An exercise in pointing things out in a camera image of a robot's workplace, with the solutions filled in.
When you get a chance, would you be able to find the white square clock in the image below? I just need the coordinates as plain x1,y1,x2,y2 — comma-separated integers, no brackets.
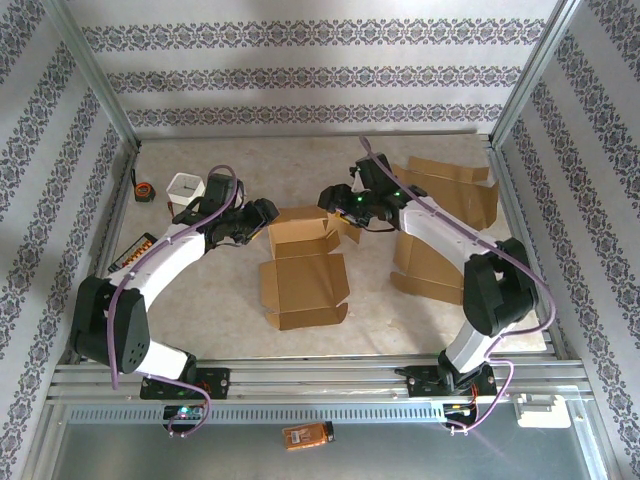
166,172,207,211

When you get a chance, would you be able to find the aluminium frame post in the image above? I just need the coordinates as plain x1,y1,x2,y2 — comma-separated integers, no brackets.
42,0,142,150
489,0,585,146

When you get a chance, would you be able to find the aluminium mounting rail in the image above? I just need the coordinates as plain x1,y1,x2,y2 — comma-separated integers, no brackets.
47,355,587,404

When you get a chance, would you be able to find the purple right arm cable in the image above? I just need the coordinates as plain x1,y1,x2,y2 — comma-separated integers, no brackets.
358,135,557,436

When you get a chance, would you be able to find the white plastic bracket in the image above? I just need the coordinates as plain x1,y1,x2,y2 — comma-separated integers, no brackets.
514,392,572,429

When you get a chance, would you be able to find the orange electronic board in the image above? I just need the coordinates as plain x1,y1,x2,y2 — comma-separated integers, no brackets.
282,421,335,452

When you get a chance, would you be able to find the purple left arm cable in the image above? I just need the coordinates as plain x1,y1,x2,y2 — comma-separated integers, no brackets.
108,164,246,439

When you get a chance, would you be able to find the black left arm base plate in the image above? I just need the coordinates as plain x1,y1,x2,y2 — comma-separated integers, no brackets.
139,367,232,401

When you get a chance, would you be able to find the brown cardboard box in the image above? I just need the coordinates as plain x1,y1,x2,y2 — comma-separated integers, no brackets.
389,155,501,306
258,205,362,332

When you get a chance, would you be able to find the black orange charger device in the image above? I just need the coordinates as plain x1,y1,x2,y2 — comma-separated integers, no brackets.
107,230,169,275

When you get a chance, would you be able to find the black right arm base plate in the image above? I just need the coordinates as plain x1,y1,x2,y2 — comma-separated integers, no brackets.
394,366,497,400

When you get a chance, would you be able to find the grey slotted cable duct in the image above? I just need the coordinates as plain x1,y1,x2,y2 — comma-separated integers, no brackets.
67,403,516,426

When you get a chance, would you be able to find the orange black tape measure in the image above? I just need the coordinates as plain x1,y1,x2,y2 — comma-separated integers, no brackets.
132,168,156,203

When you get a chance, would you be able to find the grey metal sheet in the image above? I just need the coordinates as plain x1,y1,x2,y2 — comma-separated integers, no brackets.
47,422,609,480

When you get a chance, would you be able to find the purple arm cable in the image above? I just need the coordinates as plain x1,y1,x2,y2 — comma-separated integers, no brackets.
358,135,557,436
108,164,246,439

